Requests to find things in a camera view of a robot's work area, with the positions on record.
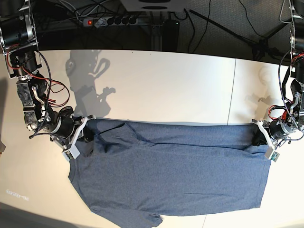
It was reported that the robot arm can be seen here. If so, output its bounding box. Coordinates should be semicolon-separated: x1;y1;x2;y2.
252;0;304;150
0;0;95;161

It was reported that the aluminium frame post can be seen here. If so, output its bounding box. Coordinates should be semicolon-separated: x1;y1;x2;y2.
150;24;162;51

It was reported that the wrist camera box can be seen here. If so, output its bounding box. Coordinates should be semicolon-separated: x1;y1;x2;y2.
265;147;280;162
62;145;80;162

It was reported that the black tripod stand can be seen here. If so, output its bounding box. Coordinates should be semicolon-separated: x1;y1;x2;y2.
190;9;285;61

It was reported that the blue T-shirt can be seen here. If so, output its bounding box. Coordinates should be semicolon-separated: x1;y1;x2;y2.
68;119;271;228

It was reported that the grey overhead camera mount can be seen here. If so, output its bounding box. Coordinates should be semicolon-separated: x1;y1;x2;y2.
120;0;190;12

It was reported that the white power strip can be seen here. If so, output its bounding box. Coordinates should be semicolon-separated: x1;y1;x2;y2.
83;16;138;28

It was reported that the black power adapter box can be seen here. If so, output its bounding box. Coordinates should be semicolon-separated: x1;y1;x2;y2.
162;19;180;52

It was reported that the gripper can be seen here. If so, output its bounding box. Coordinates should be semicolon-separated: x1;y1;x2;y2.
251;119;304;149
50;106;94;157

